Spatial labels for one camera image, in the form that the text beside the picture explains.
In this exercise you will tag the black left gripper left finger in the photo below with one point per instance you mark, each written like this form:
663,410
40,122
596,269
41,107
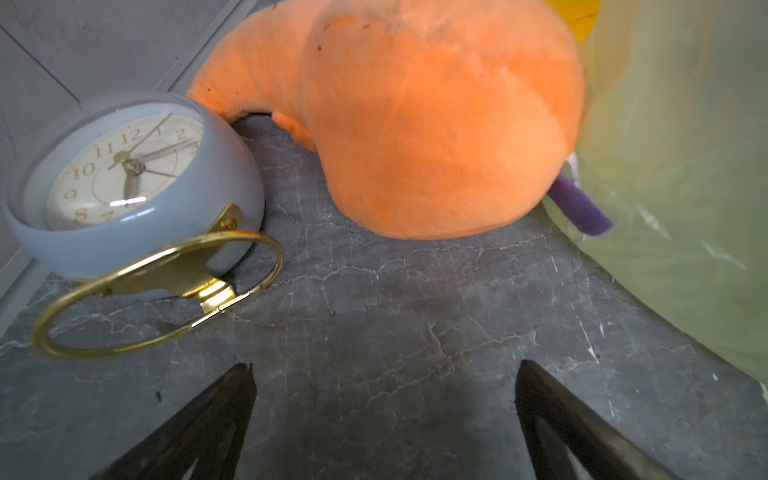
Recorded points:
203,440

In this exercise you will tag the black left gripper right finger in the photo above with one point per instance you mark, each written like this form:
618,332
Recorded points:
566,439

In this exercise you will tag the yellow-green plastic bag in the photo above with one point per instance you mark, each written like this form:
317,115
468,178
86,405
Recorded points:
673,148

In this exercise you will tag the grey alarm clock gold stand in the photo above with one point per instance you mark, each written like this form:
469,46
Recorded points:
145,194

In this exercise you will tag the orange plush toy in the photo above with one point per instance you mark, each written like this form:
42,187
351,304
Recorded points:
432,119

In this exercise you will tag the yellow fabric hat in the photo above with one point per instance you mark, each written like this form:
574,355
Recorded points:
580,15

